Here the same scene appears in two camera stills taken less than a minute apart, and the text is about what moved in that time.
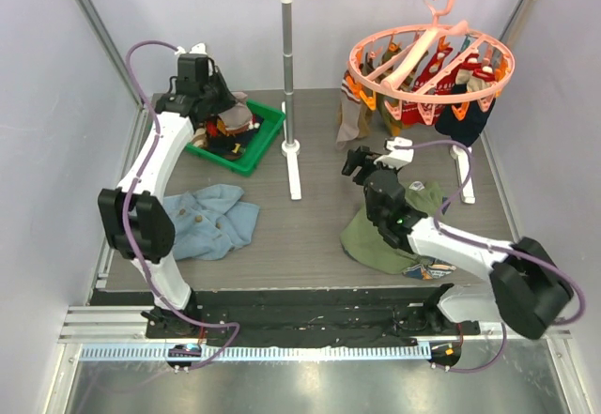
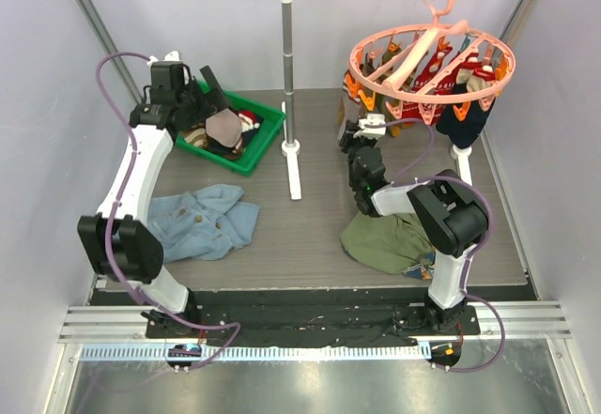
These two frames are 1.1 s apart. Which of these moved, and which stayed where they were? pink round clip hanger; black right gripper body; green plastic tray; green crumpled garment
Moved: black right gripper body
Stayed: pink round clip hanger; green plastic tray; green crumpled garment
